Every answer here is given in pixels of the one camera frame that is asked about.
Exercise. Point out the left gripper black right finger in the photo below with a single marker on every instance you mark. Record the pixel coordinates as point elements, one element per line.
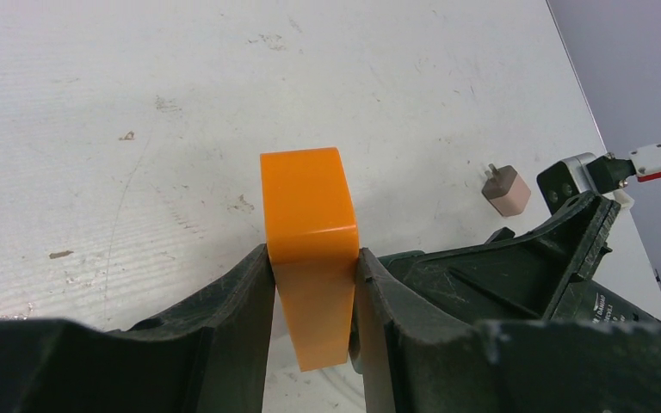
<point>417,358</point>

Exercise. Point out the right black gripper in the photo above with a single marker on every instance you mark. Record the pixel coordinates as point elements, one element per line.
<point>546,273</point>

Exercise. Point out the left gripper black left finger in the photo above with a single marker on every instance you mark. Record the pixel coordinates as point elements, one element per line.
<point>207,353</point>

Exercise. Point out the pink brown small charger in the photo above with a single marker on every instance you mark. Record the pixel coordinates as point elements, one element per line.
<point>506,190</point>

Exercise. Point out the orange power strip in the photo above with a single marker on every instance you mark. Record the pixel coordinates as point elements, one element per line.
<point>313,244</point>

